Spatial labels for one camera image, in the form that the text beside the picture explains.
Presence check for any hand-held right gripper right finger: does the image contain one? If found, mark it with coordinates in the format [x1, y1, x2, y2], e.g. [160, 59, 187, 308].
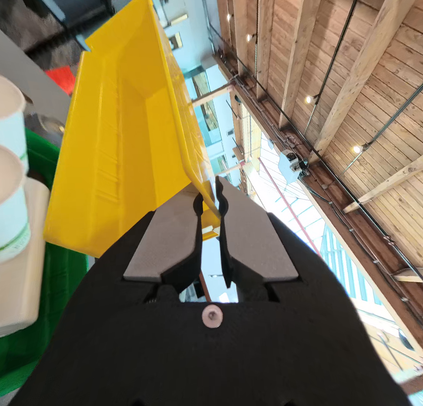
[215, 176, 299, 289]

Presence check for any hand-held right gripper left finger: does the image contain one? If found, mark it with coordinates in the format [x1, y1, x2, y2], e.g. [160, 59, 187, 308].
[123, 185, 204, 293]

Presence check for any green plastic bin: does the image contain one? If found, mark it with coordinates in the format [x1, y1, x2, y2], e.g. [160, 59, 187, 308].
[0, 128, 90, 397]

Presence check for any yellow plastic bin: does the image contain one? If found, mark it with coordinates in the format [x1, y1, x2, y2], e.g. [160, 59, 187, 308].
[43, 0, 223, 258]

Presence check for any white paper cup green print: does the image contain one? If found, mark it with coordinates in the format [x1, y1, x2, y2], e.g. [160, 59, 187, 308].
[0, 145, 32, 264]
[0, 76, 30, 173]

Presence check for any white ceiling box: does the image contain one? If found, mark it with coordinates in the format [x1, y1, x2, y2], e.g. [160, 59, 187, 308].
[278, 149, 309, 184]

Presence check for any beige paper object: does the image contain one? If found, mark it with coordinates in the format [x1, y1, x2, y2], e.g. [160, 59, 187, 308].
[0, 177, 51, 338]

